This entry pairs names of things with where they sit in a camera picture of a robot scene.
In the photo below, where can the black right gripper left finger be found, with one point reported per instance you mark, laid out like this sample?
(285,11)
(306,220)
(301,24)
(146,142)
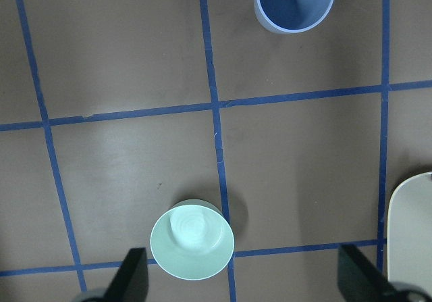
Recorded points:
(131,282)

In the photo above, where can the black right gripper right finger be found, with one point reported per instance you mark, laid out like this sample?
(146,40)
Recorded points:
(359,280)

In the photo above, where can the blue cup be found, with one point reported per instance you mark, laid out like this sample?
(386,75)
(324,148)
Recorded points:
(291,16)

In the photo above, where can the mint green bowl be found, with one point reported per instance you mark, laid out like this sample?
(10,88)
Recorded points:
(192,240)

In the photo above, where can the cream white toaster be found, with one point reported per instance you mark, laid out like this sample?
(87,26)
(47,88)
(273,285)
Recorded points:
(409,233)

